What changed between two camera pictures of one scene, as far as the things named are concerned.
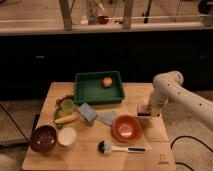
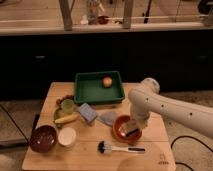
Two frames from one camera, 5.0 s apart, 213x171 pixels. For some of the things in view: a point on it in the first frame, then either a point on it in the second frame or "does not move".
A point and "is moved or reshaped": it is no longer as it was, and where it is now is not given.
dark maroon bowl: (43, 138) does not move
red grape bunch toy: (60, 99) does not move
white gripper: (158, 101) to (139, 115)
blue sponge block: (87, 112) does not move
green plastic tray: (89, 88) does not move
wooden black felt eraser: (143, 110) is moved or reshaped
